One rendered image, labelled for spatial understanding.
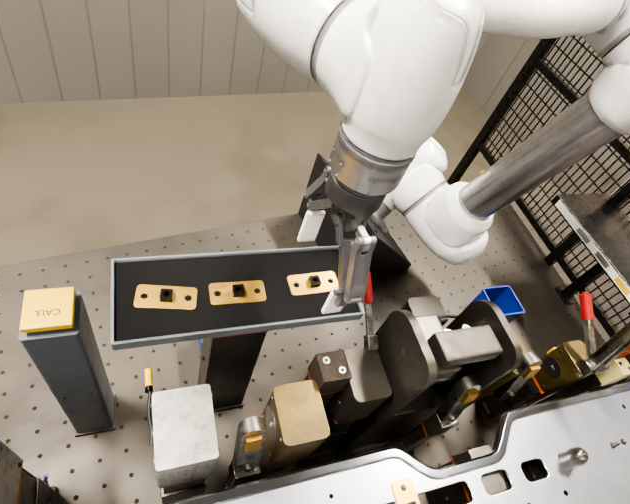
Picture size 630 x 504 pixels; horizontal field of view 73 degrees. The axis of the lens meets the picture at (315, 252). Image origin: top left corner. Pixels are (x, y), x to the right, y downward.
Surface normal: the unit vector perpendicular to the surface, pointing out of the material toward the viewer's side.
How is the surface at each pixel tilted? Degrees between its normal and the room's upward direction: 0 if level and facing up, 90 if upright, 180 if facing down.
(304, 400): 0
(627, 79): 103
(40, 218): 0
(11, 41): 90
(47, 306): 0
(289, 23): 83
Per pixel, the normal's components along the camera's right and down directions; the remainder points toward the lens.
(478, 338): 0.25, -0.60
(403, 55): -0.37, 0.51
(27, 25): 0.42, 0.77
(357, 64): -0.77, 0.33
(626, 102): -0.72, 0.55
